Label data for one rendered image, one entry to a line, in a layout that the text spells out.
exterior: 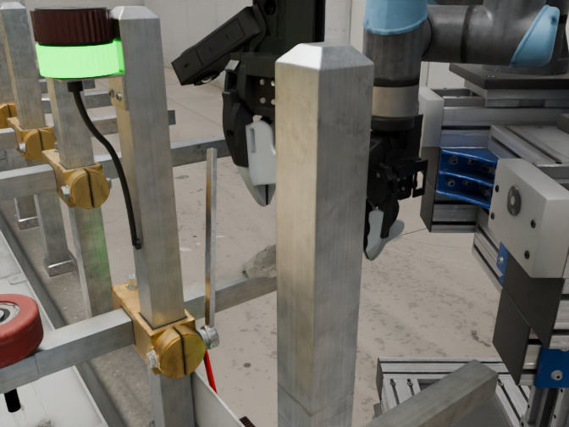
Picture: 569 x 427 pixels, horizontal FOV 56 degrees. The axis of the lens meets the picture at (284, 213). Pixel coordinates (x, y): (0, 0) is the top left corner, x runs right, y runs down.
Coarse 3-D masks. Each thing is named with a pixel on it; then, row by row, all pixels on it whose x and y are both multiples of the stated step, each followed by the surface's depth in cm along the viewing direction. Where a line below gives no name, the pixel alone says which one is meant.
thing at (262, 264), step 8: (272, 248) 69; (256, 256) 67; (264, 256) 67; (272, 256) 67; (248, 264) 67; (256, 264) 66; (264, 264) 67; (272, 264) 67; (248, 272) 65; (256, 272) 65; (264, 272) 65; (272, 272) 65
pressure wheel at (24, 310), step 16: (0, 304) 51; (16, 304) 51; (32, 304) 51; (0, 320) 49; (16, 320) 49; (32, 320) 49; (0, 336) 47; (16, 336) 48; (32, 336) 49; (0, 352) 47; (16, 352) 48; (0, 368) 48; (16, 400) 53
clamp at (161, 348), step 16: (112, 288) 61; (128, 304) 58; (144, 320) 55; (176, 320) 55; (192, 320) 55; (144, 336) 54; (160, 336) 53; (176, 336) 52; (192, 336) 53; (144, 352) 56; (160, 352) 52; (176, 352) 53; (192, 352) 54; (160, 368) 52; (176, 368) 53; (192, 368) 55
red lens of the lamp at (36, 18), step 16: (32, 16) 40; (48, 16) 39; (64, 16) 39; (80, 16) 39; (96, 16) 40; (112, 16) 42; (48, 32) 40; (64, 32) 39; (80, 32) 40; (96, 32) 40; (112, 32) 42
